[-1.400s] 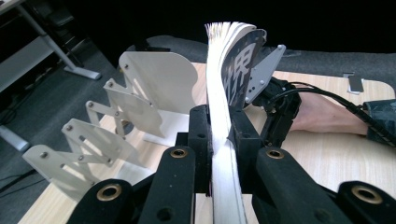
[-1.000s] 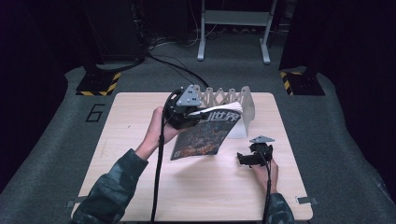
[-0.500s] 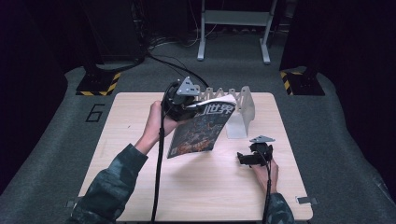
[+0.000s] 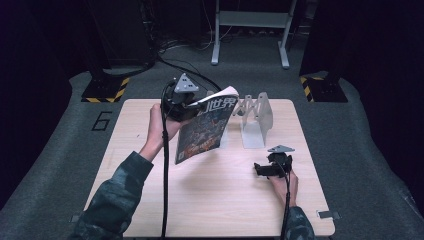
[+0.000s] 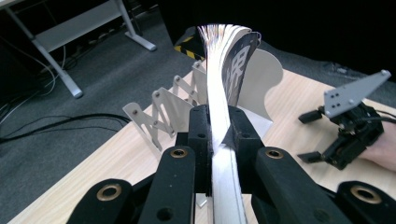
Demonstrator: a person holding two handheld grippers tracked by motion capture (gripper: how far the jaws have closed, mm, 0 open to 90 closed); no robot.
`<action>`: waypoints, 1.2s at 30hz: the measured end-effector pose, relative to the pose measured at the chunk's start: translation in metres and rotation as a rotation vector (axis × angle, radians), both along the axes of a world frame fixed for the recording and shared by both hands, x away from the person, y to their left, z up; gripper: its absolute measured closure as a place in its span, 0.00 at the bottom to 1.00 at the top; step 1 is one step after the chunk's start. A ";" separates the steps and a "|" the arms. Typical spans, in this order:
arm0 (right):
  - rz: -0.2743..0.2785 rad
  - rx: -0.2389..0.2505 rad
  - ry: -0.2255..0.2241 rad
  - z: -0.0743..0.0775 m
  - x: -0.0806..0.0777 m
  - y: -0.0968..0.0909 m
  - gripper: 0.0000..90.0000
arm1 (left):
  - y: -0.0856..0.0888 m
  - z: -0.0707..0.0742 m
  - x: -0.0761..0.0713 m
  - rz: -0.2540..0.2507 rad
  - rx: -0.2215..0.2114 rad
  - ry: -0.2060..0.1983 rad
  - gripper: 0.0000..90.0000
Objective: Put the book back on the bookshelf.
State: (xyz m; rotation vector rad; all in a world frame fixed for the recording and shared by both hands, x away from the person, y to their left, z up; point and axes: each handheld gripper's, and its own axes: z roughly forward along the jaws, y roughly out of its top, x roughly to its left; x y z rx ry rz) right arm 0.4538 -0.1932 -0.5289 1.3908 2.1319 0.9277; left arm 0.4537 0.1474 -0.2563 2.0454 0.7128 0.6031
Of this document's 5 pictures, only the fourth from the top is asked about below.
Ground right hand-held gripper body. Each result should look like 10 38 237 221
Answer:
267 144 296 177

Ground person's left hand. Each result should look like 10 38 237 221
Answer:
138 103 189 163

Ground dark illustrated magazine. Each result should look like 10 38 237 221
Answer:
174 85 240 166

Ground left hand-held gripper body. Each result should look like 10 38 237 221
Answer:
161 73 200 122

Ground black floor cable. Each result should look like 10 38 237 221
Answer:
156 54 223 93

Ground grey expandable metal book rack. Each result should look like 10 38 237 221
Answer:
206 90 274 149

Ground black stand with striped base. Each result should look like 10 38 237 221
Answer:
299 71 349 103
80 59 130 104

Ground hand-held gripper black cable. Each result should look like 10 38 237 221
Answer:
160 79 178 239
279 163 294 240

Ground bundle of floor cables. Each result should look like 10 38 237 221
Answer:
156 29 216 54

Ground left hand-held gripper black cable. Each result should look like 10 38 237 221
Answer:
160 79 178 239

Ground right hand-held gripper black cable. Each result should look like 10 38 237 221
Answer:
279 163 294 240

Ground person's right hand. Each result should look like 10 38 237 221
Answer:
268 169 299 208

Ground white metal stand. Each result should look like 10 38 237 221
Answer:
210 0 298 70

